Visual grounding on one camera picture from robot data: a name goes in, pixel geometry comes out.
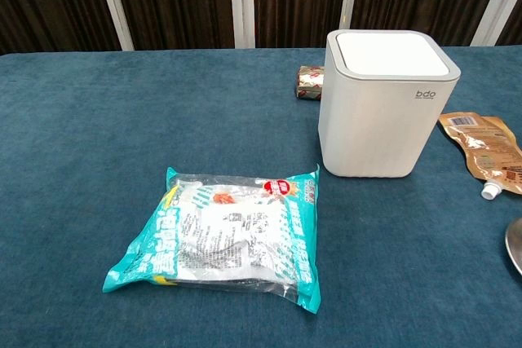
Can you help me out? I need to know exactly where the gold red foil wrapped roll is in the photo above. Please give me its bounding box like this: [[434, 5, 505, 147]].
[[294, 64, 326, 102]]

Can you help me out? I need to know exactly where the white desktop trash bin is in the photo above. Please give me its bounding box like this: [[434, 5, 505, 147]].
[[318, 29, 462, 178]]

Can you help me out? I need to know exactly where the round silver metal object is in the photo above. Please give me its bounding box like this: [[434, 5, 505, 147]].
[[504, 217, 522, 277]]

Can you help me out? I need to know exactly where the blue velvet table cloth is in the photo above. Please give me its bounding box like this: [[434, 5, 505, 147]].
[[0, 46, 522, 348]]

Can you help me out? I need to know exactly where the teal clear plastic food bag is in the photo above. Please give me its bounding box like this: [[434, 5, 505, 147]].
[[101, 164, 322, 315]]

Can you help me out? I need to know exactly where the brown spouted sauce pouch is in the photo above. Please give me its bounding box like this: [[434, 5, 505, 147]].
[[437, 111, 522, 201]]

